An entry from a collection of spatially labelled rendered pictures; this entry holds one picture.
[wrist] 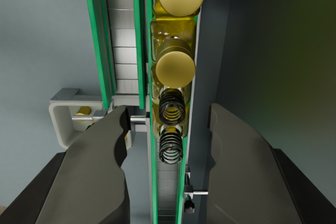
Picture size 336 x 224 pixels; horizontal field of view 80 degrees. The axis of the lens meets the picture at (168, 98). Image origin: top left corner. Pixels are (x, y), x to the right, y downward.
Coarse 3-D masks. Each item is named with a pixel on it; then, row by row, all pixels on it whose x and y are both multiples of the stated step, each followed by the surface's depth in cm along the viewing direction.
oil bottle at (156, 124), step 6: (156, 108) 29; (186, 108) 29; (156, 114) 28; (186, 114) 28; (156, 120) 28; (186, 120) 28; (156, 126) 28; (180, 126) 28; (186, 126) 29; (156, 132) 29; (186, 132) 29
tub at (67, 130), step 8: (56, 104) 56; (64, 104) 56; (72, 104) 56; (80, 104) 56; (88, 104) 55; (96, 104) 55; (56, 112) 58; (64, 112) 62; (72, 112) 65; (56, 120) 59; (64, 120) 63; (72, 120) 67; (88, 120) 67; (56, 128) 59; (64, 128) 63; (72, 128) 68; (80, 128) 68; (64, 136) 63; (72, 136) 66; (128, 136) 61; (64, 144) 63; (128, 144) 62
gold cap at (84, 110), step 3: (81, 108) 62; (84, 108) 62; (87, 108) 63; (78, 111) 61; (81, 111) 61; (84, 111) 61; (87, 111) 62; (90, 111) 64; (75, 114) 60; (78, 114) 60; (81, 114) 60; (84, 114) 61; (87, 114) 62; (78, 120) 61; (81, 120) 61; (84, 120) 61
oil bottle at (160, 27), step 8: (152, 24) 23; (160, 24) 23; (168, 24) 22; (176, 24) 22; (184, 24) 22; (192, 24) 23; (152, 32) 23; (160, 32) 22; (168, 32) 22; (176, 32) 22; (184, 32) 22; (192, 32) 23; (152, 40) 23; (160, 40) 23; (184, 40) 22; (192, 40) 23; (152, 48) 24; (192, 48) 23; (152, 56) 24; (192, 56) 24
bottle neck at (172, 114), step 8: (168, 88) 24; (176, 88) 24; (160, 96) 23; (168, 96) 22; (176, 96) 22; (160, 104) 22; (168, 104) 21; (176, 104) 21; (184, 104) 22; (160, 112) 21; (168, 112) 23; (176, 112) 23; (184, 112) 21; (160, 120) 22; (168, 120) 22; (176, 120) 22
